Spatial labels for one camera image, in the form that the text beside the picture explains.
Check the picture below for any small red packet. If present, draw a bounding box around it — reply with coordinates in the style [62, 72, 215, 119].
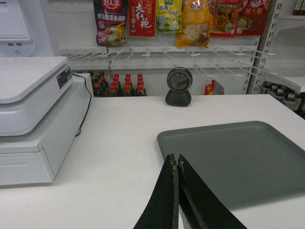
[204, 80, 224, 95]

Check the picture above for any white cash drawer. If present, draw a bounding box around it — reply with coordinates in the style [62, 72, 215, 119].
[0, 73, 94, 187]

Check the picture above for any black barcode scanner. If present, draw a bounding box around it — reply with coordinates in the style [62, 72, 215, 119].
[165, 67, 193, 107]

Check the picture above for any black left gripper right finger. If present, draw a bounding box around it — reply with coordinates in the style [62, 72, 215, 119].
[177, 155, 246, 229]

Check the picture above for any green yellow snack packet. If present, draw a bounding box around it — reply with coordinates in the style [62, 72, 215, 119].
[156, 0, 183, 33]

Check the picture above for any red seasoning packet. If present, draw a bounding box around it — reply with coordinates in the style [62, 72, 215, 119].
[128, 0, 156, 38]

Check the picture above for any purple snack packet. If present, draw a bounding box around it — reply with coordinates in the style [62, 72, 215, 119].
[93, 0, 128, 47]

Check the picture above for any white customer display screen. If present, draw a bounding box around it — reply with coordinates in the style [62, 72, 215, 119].
[0, 0, 60, 58]

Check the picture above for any red food packet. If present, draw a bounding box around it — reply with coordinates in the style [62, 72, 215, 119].
[211, 0, 243, 38]

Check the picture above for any grey silver serving tray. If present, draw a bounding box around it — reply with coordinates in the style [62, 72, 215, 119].
[157, 121, 305, 209]

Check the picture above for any red chili packet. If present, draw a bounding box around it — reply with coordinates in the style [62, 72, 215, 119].
[235, 0, 271, 36]

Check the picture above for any white cash register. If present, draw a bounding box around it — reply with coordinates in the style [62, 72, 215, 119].
[0, 57, 72, 136]

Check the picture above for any white checkout counter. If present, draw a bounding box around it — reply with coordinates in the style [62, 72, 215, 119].
[0, 94, 305, 229]

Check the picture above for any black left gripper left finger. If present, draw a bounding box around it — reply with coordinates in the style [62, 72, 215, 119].
[134, 154, 179, 229]

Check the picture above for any black power cable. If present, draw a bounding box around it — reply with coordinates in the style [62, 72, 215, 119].
[71, 73, 93, 137]

